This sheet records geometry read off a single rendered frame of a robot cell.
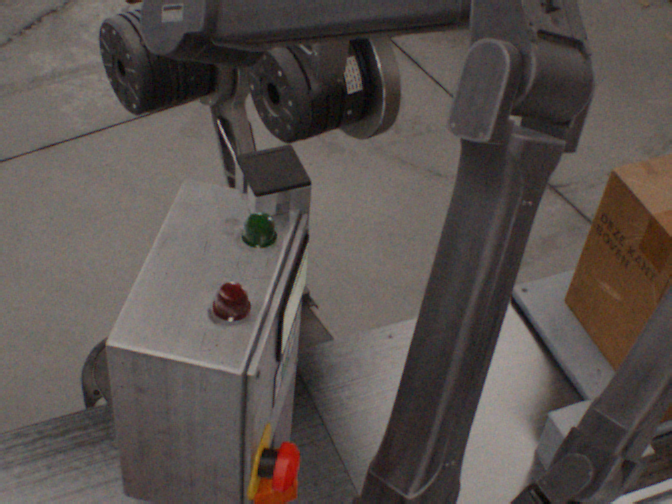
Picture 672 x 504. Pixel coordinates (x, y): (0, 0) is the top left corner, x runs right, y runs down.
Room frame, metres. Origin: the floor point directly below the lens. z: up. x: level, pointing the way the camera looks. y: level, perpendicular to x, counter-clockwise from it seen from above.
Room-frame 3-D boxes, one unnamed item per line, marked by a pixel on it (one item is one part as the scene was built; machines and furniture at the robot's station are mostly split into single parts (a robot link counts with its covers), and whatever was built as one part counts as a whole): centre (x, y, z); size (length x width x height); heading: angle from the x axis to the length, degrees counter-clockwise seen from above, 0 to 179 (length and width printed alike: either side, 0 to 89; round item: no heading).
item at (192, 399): (0.50, 0.08, 1.38); 0.17 x 0.10 x 0.19; 173
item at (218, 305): (0.46, 0.07, 1.49); 0.03 x 0.03 x 0.02
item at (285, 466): (0.44, 0.03, 1.33); 0.04 x 0.03 x 0.04; 173
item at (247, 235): (0.53, 0.06, 1.49); 0.03 x 0.03 x 0.02
